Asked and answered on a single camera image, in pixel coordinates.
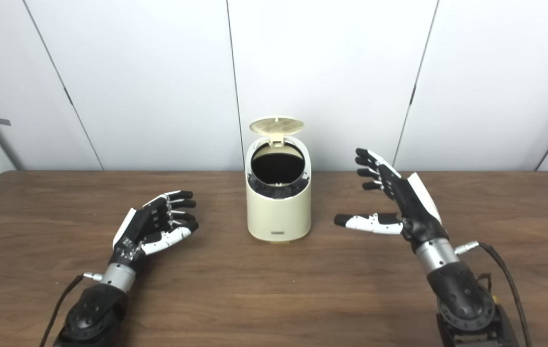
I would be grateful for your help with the cream-colored bin body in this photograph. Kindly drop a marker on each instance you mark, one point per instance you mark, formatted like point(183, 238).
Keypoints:
point(279, 217)

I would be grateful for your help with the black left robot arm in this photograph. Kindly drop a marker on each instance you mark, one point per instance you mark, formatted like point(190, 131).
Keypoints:
point(93, 313)

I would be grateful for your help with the round cream bin lid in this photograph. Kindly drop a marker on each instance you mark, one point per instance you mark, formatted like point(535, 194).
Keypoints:
point(276, 125)

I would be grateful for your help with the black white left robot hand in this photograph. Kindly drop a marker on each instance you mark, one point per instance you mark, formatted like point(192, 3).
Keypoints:
point(139, 231)

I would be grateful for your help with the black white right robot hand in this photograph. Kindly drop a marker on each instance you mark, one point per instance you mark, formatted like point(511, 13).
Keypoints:
point(413, 202)

